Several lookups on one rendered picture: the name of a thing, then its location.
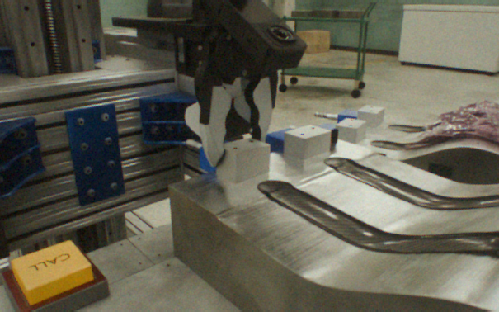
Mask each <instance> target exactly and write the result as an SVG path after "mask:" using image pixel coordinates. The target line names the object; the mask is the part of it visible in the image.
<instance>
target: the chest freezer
mask: <svg viewBox="0 0 499 312"><path fill-rule="evenodd" d="M403 10H405V11H404V15H403V22H402V34H401V41H400V49H399V56H398V61H400V62H401V65H404V64H405V62H408V63H416V64H431V65H438V66H446V67H454V68H461V69H469V70H477V71H485V72H490V73H489V76H493V74H494V73H495V72H498V71H499V6H471V5H407V4H405V6H404V7H403Z"/></svg>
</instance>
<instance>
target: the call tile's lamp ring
mask: <svg viewBox="0 0 499 312"><path fill-rule="evenodd" d="M77 248H78V250H79V251H80V252H81V253H82V255H83V256H84V257H85V258H86V259H87V261H88V262H89V263H90V264H91V265H92V271H93V273H94V274H95V277H96V279H95V280H92V281H90V282H86V283H84V284H81V285H80V286H76V287H74V288H72V289H70V290H68V291H64V292H61V293H59V294H57V295H54V296H51V297H50V298H49V299H48V300H43V301H41V302H39V303H37V304H34V305H31V306H29V307H28V306H27V304H26V301H25V299H24V298H23V297H22V295H21V292H20V291H19V290H18V288H17V286H16V283H15V281H14V279H13V277H12V273H13V270H10V271H7V272H3V273H2V277H4V279H5V281H6V283H7V286H8V288H9V290H10V292H11V293H12V296H13V298H14V300H15V302H16V305H17V307H18V309H19V310H20V312H31V311H32V310H36V309H39V308H40V307H42V306H46V305H48V304H51V303H53V302H55V301H57V300H60V299H63V298H64V297H67V296H69V295H71V294H73V293H75V292H77V291H80V290H82V289H85V288H87V287H89V286H93V285H95V284H97V283H99V282H101V281H104V280H106V278H105V277H104V276H103V275H102V273H101V271H100V270H99V269H98V268H97V267H96V265H95V264H94V263H93V262H92V261H90V258H89V257H88V256H87V255H86V254H85V253H84V252H83V251H82V250H81V249H80V247H79V246H77Z"/></svg>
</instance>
